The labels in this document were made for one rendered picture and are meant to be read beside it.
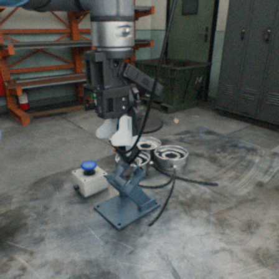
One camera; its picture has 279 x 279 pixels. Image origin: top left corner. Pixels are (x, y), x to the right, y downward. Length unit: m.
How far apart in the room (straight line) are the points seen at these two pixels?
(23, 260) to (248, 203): 0.52
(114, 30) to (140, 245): 0.40
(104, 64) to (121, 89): 0.05
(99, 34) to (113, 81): 0.08
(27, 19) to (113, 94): 4.06
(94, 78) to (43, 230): 0.34
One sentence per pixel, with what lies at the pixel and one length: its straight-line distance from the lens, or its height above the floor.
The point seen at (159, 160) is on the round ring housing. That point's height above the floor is 0.83.
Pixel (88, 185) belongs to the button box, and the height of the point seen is 0.83.
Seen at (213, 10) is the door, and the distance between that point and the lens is 4.62.
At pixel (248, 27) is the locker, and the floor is 1.17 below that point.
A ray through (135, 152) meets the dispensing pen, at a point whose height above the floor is 0.95.
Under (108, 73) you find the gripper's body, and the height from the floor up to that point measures 1.12.
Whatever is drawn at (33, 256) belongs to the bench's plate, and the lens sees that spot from 0.58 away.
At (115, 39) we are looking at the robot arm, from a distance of 0.47.
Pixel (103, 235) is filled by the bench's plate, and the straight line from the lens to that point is 0.59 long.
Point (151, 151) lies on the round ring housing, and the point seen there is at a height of 0.83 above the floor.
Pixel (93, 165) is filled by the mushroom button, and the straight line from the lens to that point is 0.69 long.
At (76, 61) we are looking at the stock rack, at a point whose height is 0.68.
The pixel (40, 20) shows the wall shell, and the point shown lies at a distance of 4.56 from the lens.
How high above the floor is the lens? 1.20
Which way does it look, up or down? 25 degrees down
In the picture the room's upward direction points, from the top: straight up
